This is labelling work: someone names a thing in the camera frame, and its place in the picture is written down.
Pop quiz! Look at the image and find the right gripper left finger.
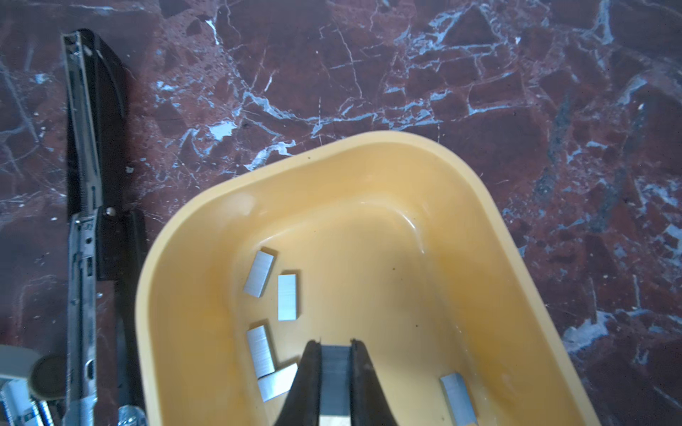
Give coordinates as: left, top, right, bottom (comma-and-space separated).
275, 340, 323, 426

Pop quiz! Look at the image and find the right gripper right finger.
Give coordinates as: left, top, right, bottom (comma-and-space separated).
350, 339, 397, 426

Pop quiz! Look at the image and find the staple strip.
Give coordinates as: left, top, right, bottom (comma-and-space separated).
277, 274, 298, 321
246, 325, 275, 378
319, 345, 351, 425
440, 373, 478, 426
243, 250, 275, 298

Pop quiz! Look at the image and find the yellow plastic tray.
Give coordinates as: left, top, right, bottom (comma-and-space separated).
136, 131, 599, 425

